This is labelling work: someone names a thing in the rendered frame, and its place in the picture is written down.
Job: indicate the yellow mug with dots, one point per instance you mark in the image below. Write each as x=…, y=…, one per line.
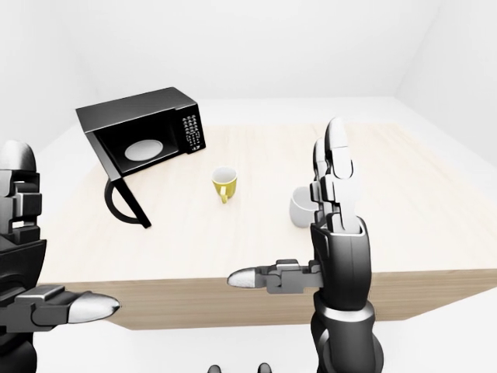
x=227, y=187

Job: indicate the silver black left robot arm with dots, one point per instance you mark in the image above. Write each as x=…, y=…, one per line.
x=15, y=353

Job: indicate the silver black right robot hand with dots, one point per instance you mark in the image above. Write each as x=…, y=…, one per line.
x=347, y=264

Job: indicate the small dark rounded shape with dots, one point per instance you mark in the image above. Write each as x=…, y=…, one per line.
x=265, y=368
x=214, y=369

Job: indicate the black microwave oven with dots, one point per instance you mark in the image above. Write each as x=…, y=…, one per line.
x=136, y=110

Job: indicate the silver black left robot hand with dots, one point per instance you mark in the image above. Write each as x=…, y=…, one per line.
x=21, y=256

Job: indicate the white mug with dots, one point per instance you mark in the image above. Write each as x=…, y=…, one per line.
x=301, y=211

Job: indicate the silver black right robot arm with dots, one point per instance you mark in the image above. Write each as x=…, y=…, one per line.
x=345, y=342

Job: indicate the black microwave door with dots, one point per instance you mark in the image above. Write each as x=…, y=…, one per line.
x=126, y=186

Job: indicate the white round turntable plate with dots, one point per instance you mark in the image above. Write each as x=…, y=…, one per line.
x=143, y=150

